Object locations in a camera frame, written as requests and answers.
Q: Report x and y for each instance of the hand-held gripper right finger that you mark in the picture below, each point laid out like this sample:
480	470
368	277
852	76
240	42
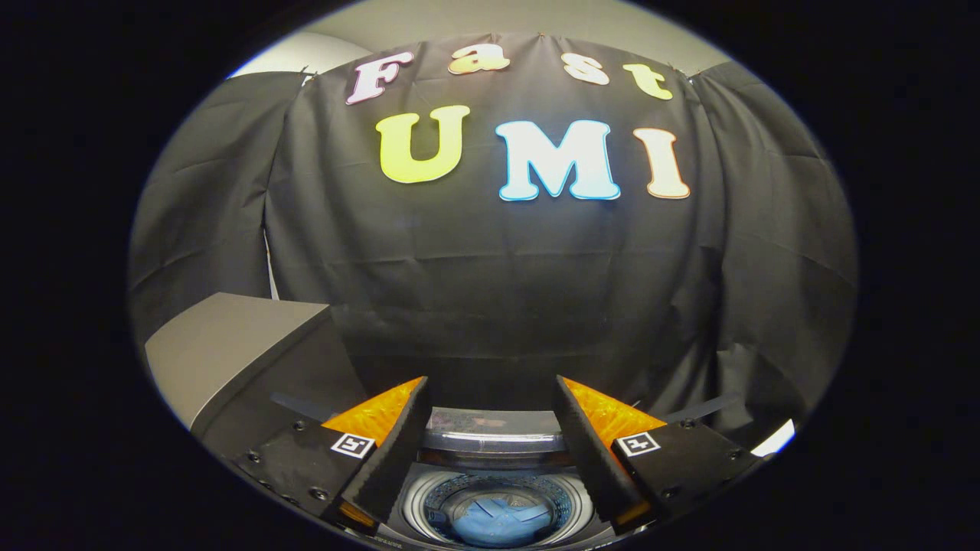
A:
589	459

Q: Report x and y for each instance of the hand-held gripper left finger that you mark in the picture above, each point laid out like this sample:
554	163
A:
387	459

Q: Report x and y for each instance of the dark washing machine lid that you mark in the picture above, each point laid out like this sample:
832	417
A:
498	440

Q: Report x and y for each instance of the grey washing machine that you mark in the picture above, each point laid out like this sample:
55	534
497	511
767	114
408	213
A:
498	482

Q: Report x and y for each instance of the light blue polo shirt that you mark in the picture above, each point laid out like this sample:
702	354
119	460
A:
498	524

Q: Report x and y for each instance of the white paper sheet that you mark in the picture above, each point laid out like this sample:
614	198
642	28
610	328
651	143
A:
775	440

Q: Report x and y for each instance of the black backdrop cloth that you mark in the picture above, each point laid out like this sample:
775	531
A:
498	291

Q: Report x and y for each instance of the grey cabinet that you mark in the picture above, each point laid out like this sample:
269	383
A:
222	344

